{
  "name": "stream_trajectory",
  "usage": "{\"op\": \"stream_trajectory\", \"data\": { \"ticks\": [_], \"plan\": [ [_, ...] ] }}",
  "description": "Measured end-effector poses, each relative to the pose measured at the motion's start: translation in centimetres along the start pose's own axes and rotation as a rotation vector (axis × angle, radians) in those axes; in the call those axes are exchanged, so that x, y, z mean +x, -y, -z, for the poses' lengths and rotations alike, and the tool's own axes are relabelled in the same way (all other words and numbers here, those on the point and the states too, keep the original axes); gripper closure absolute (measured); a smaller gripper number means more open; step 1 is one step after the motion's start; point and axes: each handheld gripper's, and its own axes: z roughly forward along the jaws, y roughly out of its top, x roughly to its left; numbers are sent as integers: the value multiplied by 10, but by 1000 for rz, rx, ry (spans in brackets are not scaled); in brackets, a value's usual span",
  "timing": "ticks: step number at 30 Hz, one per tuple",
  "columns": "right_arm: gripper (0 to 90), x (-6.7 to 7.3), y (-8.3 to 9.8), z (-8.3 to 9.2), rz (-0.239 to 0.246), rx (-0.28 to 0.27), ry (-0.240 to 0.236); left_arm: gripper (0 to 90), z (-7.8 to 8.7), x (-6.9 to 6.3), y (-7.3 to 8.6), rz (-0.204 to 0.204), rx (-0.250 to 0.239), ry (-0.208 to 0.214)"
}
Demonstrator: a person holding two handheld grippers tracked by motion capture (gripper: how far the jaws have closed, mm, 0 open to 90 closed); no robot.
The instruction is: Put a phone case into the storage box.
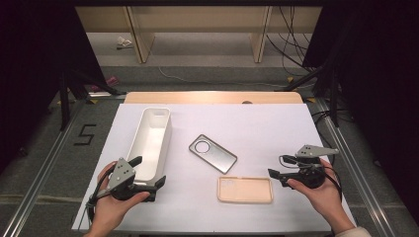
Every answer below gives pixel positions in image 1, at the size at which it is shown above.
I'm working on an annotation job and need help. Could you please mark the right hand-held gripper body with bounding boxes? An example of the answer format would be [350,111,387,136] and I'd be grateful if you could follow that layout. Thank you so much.
[278,144,340,190]

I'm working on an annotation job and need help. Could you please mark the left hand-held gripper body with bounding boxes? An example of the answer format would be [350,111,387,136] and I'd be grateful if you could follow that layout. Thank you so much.
[106,157,157,202]

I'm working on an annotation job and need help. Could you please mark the white plastic storage bin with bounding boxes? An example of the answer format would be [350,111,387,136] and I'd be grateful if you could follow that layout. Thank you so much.
[126,107,173,187]

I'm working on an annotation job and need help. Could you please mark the beige phone case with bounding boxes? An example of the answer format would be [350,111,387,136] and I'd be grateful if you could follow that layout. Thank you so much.
[216,176,275,204]

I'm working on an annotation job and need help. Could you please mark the person's right hand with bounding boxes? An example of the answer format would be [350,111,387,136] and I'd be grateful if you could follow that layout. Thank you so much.
[287,158,357,234]

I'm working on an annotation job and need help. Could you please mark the person's left hand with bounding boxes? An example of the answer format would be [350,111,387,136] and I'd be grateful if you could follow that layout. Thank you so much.
[86,161,151,237]

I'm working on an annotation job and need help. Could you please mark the white table cover sheet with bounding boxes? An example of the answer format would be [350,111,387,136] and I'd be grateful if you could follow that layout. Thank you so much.
[71,103,357,233]

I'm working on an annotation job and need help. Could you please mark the black metal stand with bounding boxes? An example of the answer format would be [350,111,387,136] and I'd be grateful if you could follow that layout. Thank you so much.
[283,65,340,127]
[58,67,126,131]

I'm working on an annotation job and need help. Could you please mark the pink object on floor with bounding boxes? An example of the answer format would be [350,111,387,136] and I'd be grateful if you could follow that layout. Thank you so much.
[90,76,120,93]

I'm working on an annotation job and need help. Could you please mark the black curtain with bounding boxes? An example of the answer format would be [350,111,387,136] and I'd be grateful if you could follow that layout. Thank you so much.
[0,0,103,172]
[302,0,419,225]

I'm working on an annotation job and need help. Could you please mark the crumpled white paper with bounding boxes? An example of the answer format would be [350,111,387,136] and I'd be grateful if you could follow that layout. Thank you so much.
[116,36,133,50]

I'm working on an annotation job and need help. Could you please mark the wooden shelf unit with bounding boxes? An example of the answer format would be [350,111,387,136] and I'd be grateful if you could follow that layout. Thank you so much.
[74,5,323,64]

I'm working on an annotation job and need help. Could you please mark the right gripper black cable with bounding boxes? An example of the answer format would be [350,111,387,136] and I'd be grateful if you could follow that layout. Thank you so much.
[279,154,344,201]

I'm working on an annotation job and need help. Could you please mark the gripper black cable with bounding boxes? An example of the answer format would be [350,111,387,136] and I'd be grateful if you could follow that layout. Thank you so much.
[279,154,344,201]
[86,166,117,228]

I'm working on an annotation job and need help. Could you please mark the aluminium floor rail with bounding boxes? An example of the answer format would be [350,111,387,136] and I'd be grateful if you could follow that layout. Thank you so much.
[312,98,396,237]
[1,95,90,237]

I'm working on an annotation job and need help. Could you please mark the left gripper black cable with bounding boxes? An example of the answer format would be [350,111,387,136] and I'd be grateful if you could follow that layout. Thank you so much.
[86,166,117,228]

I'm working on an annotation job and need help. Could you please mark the black floor cable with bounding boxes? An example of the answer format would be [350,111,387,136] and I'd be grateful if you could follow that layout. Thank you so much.
[310,108,350,166]

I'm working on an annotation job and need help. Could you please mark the white floor cable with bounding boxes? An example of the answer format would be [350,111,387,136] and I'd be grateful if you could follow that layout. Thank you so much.
[157,66,288,89]

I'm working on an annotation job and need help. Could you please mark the bundle of black cables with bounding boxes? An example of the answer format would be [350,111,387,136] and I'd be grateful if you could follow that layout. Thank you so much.
[266,5,317,77]

